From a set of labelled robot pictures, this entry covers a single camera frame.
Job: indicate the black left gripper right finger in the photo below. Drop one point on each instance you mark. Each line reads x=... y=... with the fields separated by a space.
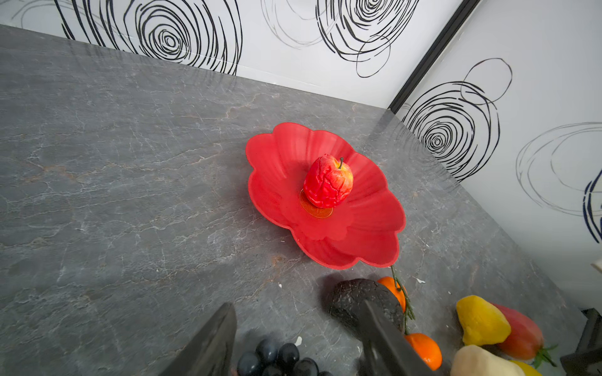
x=386 y=351

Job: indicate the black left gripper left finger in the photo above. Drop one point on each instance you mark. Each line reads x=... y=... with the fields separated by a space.
x=210 y=351

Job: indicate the small yellow fake pear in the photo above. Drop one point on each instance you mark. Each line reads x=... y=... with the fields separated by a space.
x=482 y=323

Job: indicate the red fake apple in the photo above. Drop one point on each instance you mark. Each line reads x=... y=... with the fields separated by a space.
x=329 y=182

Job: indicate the yellow fake lemon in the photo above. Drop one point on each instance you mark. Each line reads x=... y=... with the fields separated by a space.
x=526 y=368

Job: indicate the lower orange fake tangerine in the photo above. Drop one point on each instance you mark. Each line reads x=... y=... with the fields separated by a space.
x=428 y=350

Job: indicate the orange fake tangerine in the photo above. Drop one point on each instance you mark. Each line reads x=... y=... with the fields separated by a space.
x=428 y=350
x=393 y=286

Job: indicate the dark fake grape bunch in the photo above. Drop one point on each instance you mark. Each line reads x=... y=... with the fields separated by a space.
x=269 y=358

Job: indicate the dark fake avocado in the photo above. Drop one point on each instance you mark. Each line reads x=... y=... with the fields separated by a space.
x=346 y=300

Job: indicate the upper orange fake tangerine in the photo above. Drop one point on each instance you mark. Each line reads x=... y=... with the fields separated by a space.
x=393 y=286

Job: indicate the red flower-shaped fruit bowl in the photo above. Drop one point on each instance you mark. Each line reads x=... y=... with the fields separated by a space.
x=364 y=228

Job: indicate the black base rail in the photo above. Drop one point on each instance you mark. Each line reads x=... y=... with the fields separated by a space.
x=586 y=360

